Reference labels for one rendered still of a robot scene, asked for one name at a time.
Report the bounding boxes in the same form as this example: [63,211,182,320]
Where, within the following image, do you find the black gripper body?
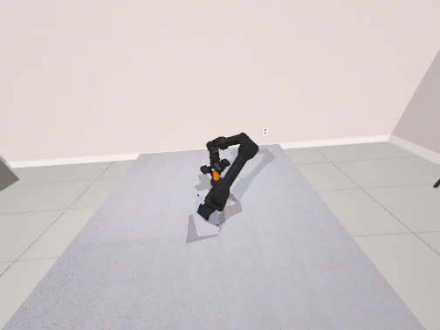
[200,157,230,175]

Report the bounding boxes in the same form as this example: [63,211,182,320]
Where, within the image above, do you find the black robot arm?
[197,133,259,221]

